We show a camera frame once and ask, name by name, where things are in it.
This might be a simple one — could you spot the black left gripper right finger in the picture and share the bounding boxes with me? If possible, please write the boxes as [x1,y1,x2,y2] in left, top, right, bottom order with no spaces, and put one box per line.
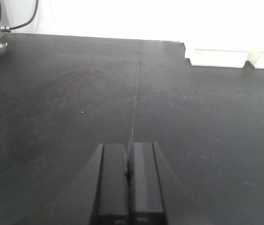
[128,142,165,225]

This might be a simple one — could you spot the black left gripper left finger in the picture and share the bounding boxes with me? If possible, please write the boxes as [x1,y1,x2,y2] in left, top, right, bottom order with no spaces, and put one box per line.
[90,143,129,225]

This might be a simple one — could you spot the left white storage bin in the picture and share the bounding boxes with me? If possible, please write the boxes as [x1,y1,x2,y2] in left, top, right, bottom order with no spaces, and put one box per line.
[184,43,250,68]

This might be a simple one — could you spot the black power cable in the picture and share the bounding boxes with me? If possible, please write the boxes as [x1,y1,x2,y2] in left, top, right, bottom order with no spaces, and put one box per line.
[0,0,40,32]

